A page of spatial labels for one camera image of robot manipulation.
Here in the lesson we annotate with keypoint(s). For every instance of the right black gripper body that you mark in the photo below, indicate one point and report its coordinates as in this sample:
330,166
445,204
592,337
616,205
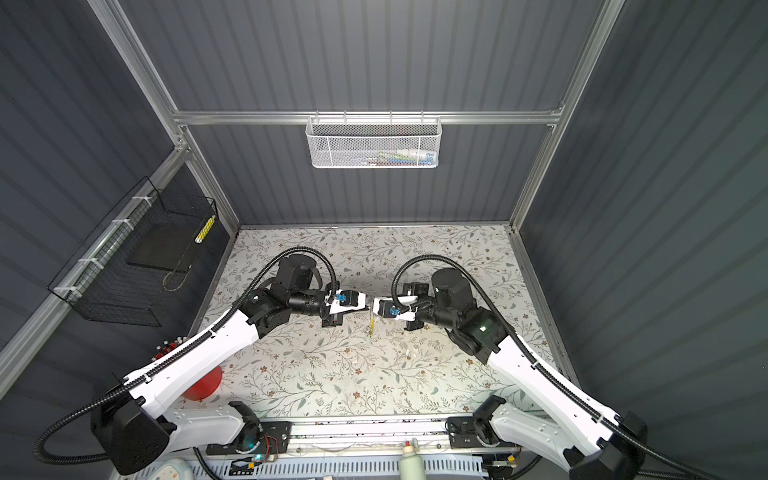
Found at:
420,289

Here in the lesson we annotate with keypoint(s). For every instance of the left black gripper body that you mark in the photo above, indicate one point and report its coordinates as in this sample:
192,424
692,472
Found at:
333,321

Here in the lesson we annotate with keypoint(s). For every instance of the large keyring with yellow grip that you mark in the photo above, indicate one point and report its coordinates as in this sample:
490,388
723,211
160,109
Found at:
370,329

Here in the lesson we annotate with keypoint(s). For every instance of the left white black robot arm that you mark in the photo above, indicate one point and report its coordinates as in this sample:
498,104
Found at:
140,425

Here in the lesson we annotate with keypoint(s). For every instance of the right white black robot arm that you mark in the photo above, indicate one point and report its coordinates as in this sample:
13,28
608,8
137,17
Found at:
459,305

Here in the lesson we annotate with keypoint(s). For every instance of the red cup with pens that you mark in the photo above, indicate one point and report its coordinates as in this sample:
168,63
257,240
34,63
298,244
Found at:
202,388

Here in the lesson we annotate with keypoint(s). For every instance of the yellow green marker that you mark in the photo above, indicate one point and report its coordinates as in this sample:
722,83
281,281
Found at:
205,229

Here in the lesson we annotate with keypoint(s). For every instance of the white bottle with red cap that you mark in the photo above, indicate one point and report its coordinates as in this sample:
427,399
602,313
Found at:
411,465

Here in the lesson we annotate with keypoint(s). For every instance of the white rounded device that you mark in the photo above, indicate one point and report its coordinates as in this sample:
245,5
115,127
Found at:
173,469

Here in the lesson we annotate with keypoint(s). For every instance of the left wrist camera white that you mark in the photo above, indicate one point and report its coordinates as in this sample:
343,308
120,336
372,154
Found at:
344,301

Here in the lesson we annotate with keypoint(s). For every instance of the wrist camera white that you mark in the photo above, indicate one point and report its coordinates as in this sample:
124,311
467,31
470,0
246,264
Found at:
386,308
344,301

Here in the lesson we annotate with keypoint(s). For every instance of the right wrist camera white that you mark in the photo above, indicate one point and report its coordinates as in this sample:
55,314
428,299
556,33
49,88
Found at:
386,308

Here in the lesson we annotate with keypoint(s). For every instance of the aluminium rail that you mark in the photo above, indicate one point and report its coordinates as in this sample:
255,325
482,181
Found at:
372,433

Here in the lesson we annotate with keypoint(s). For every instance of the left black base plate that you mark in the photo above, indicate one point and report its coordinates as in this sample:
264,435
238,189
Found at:
271,437

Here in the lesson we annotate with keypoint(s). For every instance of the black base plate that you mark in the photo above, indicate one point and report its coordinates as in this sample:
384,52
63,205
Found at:
462,434
271,437

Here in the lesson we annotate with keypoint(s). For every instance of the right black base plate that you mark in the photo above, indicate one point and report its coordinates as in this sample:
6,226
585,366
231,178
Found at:
462,434

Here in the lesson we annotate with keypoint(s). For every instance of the white slotted cable duct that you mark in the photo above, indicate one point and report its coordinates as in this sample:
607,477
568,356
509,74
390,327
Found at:
441,466

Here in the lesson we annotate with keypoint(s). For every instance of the white wire basket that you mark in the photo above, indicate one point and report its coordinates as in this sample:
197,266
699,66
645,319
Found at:
373,141

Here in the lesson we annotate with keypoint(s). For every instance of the black wire basket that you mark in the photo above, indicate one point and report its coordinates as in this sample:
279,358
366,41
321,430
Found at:
145,269

